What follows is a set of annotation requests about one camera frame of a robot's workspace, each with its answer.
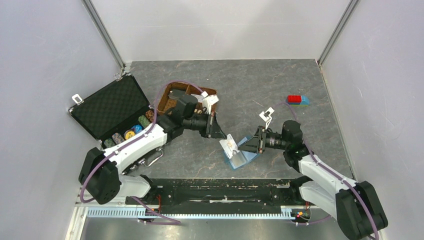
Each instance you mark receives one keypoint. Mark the green chip row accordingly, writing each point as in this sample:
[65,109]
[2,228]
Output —
[108,143]

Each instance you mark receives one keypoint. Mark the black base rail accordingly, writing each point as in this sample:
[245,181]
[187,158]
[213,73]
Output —
[221,196]

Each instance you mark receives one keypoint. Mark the blue card holder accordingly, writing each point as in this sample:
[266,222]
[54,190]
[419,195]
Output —
[241,159]

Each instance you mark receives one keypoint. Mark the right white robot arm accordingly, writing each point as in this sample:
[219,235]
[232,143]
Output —
[354,205]

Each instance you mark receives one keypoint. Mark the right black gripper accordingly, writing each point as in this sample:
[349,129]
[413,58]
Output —
[255,144]

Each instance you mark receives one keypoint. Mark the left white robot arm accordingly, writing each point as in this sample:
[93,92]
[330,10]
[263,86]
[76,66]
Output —
[104,175]

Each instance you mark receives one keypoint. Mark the black poker chip case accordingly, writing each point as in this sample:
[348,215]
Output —
[117,111]

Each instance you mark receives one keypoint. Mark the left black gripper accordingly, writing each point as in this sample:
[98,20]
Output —
[216,131]

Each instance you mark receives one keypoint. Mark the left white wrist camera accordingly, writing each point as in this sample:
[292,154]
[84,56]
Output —
[206,102]

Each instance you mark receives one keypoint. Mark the red blue toy brick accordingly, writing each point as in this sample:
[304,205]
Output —
[297,100]

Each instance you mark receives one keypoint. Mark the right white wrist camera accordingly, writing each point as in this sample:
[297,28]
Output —
[266,116]

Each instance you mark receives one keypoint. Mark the orange black chip row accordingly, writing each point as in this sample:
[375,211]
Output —
[150,115]

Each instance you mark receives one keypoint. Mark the brown woven divided basket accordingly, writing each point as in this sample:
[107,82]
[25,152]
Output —
[176,90]

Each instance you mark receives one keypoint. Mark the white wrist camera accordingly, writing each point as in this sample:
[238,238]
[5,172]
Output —
[206,102]
[266,116]

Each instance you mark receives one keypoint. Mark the white credit card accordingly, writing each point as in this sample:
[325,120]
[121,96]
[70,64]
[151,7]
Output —
[229,146]

